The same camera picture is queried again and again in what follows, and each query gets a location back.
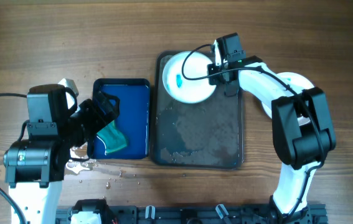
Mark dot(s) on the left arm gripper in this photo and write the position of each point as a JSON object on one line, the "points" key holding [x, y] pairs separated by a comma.
{"points": [[99, 121]]}

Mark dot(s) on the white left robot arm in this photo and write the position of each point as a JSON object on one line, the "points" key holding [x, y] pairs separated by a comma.
{"points": [[35, 166]]}

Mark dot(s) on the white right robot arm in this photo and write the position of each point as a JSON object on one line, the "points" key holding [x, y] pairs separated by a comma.
{"points": [[302, 128]]}

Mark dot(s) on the green scrubbing sponge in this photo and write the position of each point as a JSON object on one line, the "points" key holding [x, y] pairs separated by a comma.
{"points": [[112, 138]]}

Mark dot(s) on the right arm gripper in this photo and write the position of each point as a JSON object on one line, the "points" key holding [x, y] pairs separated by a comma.
{"points": [[212, 68]]}

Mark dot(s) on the blue tray with water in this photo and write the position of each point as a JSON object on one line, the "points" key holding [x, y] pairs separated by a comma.
{"points": [[133, 121]]}

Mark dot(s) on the pinkish white plate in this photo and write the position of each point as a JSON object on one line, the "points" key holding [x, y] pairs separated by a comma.
{"points": [[297, 80]]}

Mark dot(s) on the white plate top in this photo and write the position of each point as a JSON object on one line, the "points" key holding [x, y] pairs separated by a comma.
{"points": [[181, 89]]}

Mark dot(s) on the dark brown serving tray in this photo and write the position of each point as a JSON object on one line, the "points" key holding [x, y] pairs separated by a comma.
{"points": [[206, 135]]}

